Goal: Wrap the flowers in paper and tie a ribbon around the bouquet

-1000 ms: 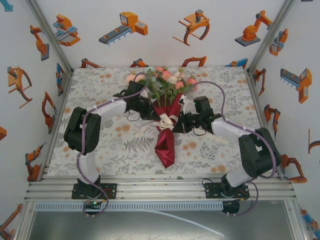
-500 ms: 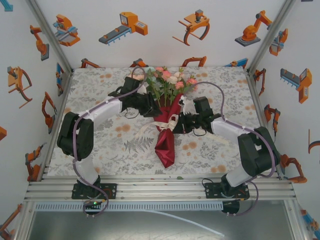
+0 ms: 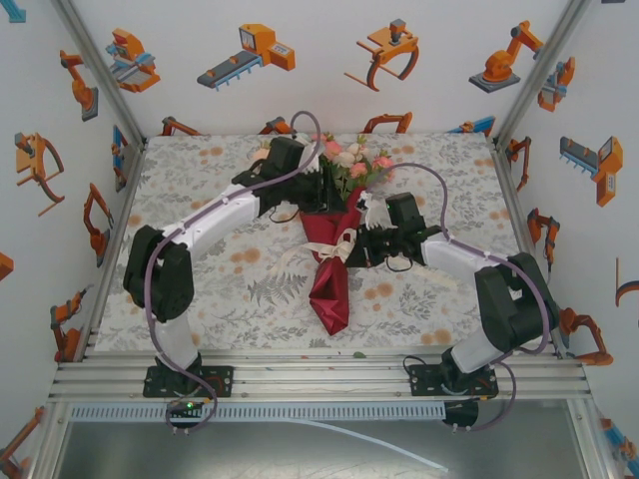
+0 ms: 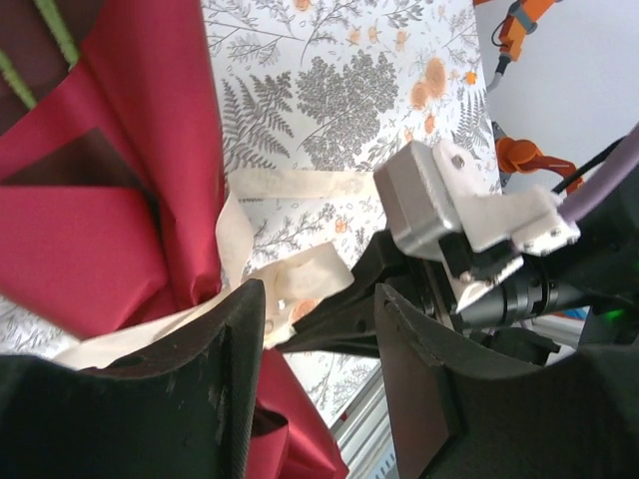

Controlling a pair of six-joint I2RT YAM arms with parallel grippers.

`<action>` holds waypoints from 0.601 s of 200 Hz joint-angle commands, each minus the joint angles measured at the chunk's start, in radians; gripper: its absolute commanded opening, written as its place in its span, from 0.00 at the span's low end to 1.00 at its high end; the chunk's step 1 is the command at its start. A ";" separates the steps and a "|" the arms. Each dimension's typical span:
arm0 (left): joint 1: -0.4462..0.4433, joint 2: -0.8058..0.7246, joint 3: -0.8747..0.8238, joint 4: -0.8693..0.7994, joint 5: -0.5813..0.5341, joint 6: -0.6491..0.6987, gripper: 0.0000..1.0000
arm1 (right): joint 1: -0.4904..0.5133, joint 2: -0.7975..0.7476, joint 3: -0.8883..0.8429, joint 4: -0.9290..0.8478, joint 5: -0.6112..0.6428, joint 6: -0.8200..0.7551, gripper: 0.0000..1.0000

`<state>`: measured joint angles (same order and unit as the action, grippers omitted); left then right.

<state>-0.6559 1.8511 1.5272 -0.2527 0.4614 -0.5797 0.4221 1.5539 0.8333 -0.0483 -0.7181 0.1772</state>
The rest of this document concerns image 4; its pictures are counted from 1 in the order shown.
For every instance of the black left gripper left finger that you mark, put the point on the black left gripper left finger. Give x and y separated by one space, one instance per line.
125 424

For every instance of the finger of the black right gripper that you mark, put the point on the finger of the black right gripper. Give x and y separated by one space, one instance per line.
344 329
384 264

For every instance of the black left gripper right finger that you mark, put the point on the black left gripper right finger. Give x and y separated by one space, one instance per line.
524 424

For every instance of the cream ribbon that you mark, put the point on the cream ribbon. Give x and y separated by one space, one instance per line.
299 277

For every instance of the red wrapping paper sheet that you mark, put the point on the red wrapping paper sheet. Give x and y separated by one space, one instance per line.
125 224

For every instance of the pale green bloom stem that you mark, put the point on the pale green bloom stem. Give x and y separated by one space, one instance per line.
17 80

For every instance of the peach rose flower stem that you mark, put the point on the peach rose flower stem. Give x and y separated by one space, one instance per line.
60 30

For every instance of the floral patterned table mat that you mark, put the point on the floral patterned table mat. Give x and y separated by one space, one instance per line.
349 75

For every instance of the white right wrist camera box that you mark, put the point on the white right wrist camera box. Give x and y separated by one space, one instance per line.
424 199

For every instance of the aluminium frame rails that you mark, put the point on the aluminium frame rails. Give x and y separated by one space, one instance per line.
364 439

